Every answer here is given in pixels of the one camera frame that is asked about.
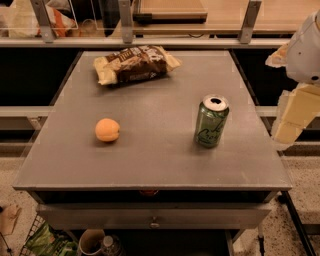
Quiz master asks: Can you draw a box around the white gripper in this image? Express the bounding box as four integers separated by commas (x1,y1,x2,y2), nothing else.
265,10,320,151

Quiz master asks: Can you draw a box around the green soda can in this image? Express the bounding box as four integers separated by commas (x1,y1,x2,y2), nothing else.
194,94,229,148

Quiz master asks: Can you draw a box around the brown chip bag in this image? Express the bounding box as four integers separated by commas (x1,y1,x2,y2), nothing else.
93,45,182,85

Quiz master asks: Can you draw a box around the orange white bag behind glass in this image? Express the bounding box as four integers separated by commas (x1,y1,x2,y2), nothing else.
5,0,77,38

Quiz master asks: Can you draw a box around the green snack bag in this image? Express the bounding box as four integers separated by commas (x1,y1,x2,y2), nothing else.
25,223,78,256

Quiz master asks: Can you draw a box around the wooden tray on shelf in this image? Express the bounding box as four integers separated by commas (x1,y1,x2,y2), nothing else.
133,0,208,24

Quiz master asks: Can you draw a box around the orange fruit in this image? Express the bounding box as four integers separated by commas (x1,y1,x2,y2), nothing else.
95,118,120,142

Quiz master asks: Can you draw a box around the plastic bottle with cap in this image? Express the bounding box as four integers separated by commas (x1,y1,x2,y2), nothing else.
101,235,125,256

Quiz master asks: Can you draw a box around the paper cup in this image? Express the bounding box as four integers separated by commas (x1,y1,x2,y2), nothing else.
79,229,105,256

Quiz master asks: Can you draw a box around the grey drawer with knob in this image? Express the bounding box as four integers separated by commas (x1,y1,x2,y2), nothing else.
37,203,270,230

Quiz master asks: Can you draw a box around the metal glass rail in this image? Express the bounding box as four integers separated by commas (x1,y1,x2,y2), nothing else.
0,0,320,50

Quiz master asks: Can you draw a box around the wire basket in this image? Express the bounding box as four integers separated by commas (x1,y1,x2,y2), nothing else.
18,215,44,256

